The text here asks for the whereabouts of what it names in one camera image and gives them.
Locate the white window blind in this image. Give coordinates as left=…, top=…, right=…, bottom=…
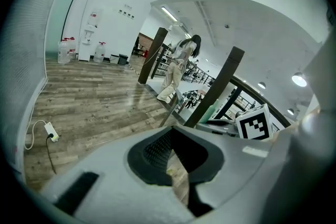
left=0, top=0, right=49, bottom=174

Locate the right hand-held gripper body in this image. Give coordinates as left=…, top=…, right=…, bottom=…
left=196, top=103, right=274, bottom=141

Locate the clear water jug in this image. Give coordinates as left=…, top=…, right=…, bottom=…
left=57, top=39, right=70, bottom=65
left=93, top=41, right=107, bottom=63
left=66, top=37, right=77, bottom=60

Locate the long ceiling tube light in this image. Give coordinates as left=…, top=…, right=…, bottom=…
left=160, top=6, right=179, bottom=22

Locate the dark brown wooden post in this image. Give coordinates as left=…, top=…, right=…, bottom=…
left=184, top=46, right=246, bottom=129
left=137, top=27, right=169, bottom=85

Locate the yellow cord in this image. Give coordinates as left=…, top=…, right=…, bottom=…
left=142, top=44, right=164, bottom=67

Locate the black power cable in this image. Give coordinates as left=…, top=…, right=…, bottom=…
left=46, top=133, right=57, bottom=175

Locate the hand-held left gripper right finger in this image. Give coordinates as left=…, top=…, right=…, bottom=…
left=172, top=125, right=275, bottom=209

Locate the row of wall switches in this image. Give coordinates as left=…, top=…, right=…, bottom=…
left=118, top=8, right=136, bottom=19

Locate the white power cable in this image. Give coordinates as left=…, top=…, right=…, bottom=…
left=24, top=120, right=47, bottom=151

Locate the frosted glass door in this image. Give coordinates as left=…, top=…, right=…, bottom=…
left=45, top=0, right=101, bottom=54

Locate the white power strip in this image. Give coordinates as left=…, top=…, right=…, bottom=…
left=44, top=121, right=60, bottom=143

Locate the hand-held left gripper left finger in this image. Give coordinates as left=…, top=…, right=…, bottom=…
left=41, top=125, right=196, bottom=224

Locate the white water dispenser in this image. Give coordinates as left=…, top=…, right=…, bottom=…
left=78, top=9, right=102, bottom=62

